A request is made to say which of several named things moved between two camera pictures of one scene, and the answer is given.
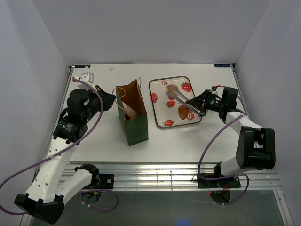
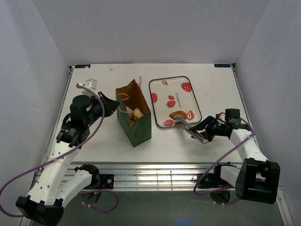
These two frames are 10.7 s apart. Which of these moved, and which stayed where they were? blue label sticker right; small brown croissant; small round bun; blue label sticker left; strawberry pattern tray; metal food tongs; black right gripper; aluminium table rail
Moved: metal food tongs; black right gripper; small brown croissant; small round bun
Stayed: blue label sticker left; blue label sticker right; aluminium table rail; strawberry pattern tray
